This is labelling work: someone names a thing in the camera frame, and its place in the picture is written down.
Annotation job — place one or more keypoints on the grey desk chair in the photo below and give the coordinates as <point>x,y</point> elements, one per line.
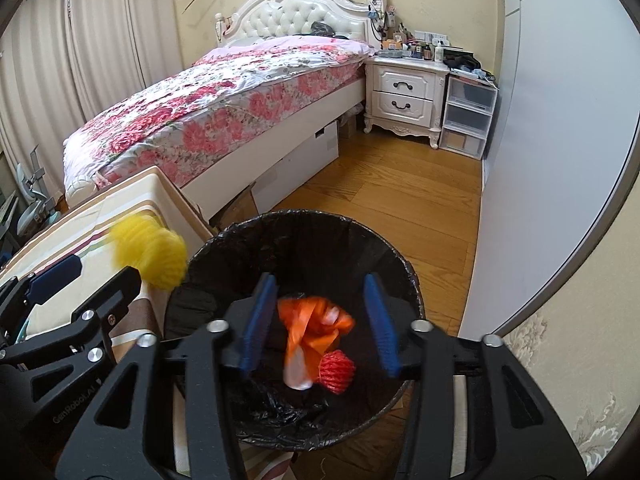
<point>40,212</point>

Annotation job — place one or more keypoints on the white nightstand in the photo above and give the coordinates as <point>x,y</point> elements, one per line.
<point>406,97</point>

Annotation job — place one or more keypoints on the yellow foam fruit net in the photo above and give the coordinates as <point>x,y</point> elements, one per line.
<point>157,253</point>

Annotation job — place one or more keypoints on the black trash bin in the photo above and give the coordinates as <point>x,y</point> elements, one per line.
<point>310,254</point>

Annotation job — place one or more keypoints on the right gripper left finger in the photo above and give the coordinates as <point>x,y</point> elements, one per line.
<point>126,431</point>

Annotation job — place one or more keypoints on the white storage box under bed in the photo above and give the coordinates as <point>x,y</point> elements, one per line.
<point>295,169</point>

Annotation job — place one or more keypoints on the striped bed sheet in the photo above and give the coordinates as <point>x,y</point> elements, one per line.
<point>83,231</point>

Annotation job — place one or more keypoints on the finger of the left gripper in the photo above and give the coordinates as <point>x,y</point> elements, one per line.
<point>44,285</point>
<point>101,312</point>

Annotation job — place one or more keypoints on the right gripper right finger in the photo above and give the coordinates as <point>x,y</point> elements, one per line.
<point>512,431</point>

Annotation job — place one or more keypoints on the clear plastic drawer unit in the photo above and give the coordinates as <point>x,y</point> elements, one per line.
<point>469,110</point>

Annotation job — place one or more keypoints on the pink floral quilt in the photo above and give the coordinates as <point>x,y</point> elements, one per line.
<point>186,123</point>

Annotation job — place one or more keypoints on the beige curtain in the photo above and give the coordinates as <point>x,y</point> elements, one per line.
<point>64,61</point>

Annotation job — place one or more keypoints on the white tufted bed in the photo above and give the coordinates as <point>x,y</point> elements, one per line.
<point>263,19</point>

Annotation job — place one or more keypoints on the red foam fruit net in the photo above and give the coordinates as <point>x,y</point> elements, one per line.
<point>336,371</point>

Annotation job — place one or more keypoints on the orange wrapper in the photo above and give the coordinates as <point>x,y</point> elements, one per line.
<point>315,327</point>

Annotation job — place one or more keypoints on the white wardrobe door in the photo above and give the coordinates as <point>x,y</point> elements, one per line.
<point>562,155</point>

